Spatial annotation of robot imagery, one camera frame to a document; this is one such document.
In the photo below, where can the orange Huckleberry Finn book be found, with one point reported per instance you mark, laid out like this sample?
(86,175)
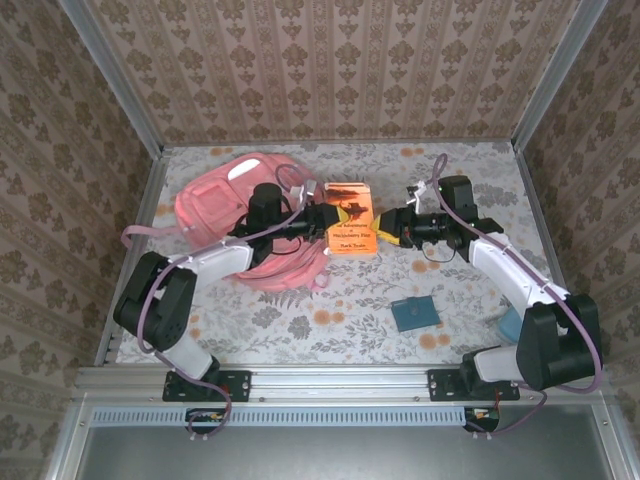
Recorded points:
(350,235)

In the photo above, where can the pink backpack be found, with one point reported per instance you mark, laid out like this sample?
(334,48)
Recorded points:
(210,195)

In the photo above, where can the teal wallet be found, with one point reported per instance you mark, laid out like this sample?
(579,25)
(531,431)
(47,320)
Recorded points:
(415,312)

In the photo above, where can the light blue pencil case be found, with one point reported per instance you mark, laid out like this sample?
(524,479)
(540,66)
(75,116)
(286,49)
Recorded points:
(511,325)

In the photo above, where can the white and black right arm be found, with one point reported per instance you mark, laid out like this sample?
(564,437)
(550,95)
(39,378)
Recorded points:
(555,345)

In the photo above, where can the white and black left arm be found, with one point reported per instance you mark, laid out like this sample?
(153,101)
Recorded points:
(150,305)

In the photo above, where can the floral tablecloth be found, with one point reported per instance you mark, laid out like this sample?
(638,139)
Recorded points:
(350,340)

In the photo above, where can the grey metal sheet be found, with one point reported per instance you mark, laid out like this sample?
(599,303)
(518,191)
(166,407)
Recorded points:
(350,450)

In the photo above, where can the aluminium side rail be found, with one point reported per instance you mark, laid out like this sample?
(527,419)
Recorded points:
(534,200)
(149,200)

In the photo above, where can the aluminium mounting rail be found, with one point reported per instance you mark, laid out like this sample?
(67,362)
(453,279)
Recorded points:
(340,382)

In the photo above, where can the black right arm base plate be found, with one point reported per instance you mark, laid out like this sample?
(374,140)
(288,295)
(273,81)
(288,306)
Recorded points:
(440,385)

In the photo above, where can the aluminium corner post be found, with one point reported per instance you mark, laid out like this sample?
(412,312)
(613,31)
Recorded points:
(556,75)
(115,75)

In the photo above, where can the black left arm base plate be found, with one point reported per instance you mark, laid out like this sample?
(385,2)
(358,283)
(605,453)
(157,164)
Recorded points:
(240,385)

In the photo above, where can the aluminium lower frame beam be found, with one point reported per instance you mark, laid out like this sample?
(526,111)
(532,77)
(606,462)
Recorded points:
(67,440)
(617,450)

